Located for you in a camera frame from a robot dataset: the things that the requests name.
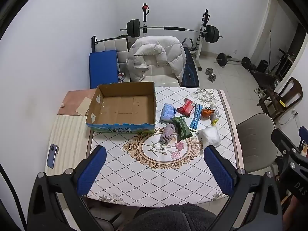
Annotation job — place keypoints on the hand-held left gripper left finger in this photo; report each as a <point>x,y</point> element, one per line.
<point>92,168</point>

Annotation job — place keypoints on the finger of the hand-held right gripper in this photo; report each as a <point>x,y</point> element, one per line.
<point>282,142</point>
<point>303,134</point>

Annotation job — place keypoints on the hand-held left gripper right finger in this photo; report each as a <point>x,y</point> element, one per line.
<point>219,170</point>

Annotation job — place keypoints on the white plastic pack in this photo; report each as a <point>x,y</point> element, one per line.
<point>209,136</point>

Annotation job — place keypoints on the clear crinkled plastic packet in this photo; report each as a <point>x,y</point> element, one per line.
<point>214,118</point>

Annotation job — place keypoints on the green packet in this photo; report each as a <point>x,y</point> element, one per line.
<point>181,127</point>

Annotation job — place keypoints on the blue white strip packet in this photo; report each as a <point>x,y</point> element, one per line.
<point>195,118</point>

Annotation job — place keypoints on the orange snack packet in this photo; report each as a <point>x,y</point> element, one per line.
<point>207,112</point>

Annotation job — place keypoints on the purple pink cloth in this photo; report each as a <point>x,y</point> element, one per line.
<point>167,133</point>

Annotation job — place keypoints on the cardboard box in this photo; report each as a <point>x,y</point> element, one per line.
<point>120,110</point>

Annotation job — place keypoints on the red snack packet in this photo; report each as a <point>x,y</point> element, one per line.
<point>186,107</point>

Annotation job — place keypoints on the blue tissue pack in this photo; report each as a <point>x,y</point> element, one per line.
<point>167,112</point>

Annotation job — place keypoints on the white goose toy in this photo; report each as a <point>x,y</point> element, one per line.
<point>304,150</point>

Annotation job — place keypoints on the beige plastic chair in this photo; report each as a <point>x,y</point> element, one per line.
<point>255,134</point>

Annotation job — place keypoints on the blue smartphone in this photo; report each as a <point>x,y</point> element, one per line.
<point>52,155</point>

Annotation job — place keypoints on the dark wooden chair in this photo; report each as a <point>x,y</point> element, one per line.
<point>292,89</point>

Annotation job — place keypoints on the white shoe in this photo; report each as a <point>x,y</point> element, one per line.
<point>262,93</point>
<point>257,91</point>

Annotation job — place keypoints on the beige cardboard piece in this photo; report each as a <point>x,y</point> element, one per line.
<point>83,107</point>

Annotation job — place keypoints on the dark low bench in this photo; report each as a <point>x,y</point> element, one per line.
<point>264,78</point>

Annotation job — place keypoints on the person's dark fleece clothing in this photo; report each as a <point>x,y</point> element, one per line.
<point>168,219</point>

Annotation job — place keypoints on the black scooter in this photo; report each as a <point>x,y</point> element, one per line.
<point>281,60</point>

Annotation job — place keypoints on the black bag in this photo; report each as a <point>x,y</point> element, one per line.
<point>263,65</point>

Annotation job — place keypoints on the long black stick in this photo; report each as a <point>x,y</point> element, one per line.
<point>269,48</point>

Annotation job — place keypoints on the chrome dumbbell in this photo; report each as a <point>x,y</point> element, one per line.
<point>213,77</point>
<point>208,71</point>

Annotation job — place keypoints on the short barbell with black plates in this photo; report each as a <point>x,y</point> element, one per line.
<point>233,61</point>

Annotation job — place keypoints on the red white carton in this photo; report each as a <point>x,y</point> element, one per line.
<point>121,76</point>

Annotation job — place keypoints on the blue folded mat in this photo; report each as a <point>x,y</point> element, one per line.
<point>103,67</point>

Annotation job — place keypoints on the black blue weight bench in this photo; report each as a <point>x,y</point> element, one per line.
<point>190,69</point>

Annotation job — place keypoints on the white padded chair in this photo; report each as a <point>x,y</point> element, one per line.
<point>113,44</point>

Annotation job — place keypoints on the white down jacket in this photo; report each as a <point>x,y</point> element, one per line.
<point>156,53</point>

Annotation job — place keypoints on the long barbell with black plates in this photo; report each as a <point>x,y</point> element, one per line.
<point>173,28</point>

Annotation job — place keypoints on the white barbell rack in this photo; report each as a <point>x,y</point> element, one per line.
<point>144,26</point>

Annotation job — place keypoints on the white door frame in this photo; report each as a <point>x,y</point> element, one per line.
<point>263,24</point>

